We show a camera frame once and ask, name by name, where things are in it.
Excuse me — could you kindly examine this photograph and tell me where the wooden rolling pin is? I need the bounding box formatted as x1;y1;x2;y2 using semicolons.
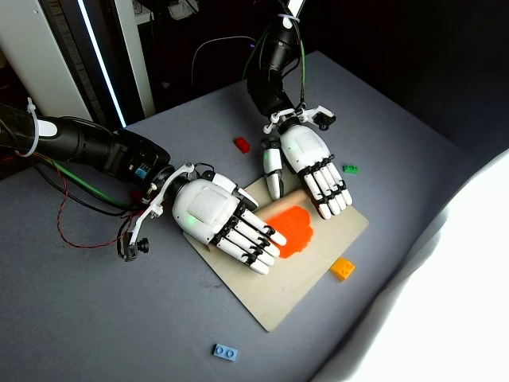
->
254;189;306;220

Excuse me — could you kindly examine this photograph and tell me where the white cabinet with light strip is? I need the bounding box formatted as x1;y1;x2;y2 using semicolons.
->
0;0;156;128

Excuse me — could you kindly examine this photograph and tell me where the white background device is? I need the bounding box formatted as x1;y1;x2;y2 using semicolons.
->
166;0;200;21

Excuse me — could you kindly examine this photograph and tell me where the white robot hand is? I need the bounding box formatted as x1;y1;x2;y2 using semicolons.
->
260;123;354;220
170;173;288;276

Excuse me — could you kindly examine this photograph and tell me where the flat orange dough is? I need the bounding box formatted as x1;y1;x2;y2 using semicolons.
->
265;205;316;259

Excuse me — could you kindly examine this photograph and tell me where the thin white cable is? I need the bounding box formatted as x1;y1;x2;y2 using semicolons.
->
190;35;256;88

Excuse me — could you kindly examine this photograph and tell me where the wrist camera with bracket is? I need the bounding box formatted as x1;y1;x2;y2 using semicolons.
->
262;103;337;134
115;162;196;263

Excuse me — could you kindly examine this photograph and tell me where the blue toy brick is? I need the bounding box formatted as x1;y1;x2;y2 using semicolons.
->
212;343;239;362

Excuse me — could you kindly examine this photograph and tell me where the light wooden board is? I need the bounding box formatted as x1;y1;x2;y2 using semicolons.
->
181;174;370;333

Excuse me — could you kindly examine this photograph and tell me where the orange toy brick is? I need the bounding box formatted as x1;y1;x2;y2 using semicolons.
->
329;257;357;283

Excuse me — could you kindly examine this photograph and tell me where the white blurred foreground shell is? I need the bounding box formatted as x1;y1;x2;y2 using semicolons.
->
309;146;509;382

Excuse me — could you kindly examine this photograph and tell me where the grey table cloth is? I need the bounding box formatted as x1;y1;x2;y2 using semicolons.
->
0;49;478;382

